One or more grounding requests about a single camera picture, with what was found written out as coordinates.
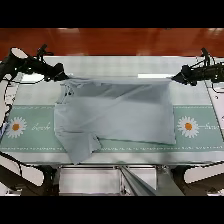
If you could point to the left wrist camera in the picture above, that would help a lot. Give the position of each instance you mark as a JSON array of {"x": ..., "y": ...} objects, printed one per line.
[{"x": 42, "y": 51}]

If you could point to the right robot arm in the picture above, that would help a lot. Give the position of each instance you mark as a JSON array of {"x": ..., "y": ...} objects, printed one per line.
[{"x": 211, "y": 71}]

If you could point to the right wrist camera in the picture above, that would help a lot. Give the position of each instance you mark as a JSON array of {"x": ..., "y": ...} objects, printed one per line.
[{"x": 205, "y": 56}]

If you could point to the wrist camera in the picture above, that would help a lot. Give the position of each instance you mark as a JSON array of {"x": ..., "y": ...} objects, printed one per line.
[
  {"x": 42, "y": 51},
  {"x": 205, "y": 56}
]

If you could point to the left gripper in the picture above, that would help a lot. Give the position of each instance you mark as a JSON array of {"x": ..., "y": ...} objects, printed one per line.
[{"x": 56, "y": 72}]

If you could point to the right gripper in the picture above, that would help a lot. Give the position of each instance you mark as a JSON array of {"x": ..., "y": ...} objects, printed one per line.
[{"x": 186, "y": 76}]

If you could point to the pale blue shirt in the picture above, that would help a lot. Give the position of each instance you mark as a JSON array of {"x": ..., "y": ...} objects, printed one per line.
[{"x": 126, "y": 120}]

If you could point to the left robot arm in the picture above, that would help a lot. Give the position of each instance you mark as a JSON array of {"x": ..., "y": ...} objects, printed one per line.
[{"x": 23, "y": 63}]

